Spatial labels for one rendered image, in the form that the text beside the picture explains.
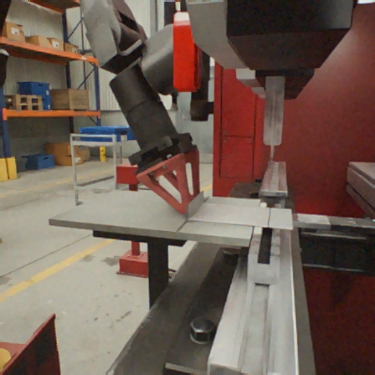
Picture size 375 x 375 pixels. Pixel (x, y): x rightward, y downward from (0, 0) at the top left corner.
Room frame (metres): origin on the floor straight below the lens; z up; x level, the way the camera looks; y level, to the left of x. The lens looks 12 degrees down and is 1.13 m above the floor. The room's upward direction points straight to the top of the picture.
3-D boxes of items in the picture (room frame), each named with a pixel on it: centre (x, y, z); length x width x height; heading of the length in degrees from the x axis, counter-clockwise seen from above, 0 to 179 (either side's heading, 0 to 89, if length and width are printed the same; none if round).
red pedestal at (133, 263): (2.28, 0.37, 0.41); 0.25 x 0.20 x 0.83; 74
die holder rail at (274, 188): (0.95, -0.26, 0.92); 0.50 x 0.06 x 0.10; 164
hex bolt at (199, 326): (0.30, -0.02, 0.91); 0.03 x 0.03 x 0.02
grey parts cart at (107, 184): (3.89, 0.81, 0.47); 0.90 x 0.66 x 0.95; 155
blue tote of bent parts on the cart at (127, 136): (3.74, 0.89, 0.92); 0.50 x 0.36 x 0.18; 65
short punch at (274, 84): (0.42, -0.11, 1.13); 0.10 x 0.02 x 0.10; 164
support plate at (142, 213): (0.46, 0.03, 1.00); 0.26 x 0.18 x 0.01; 74
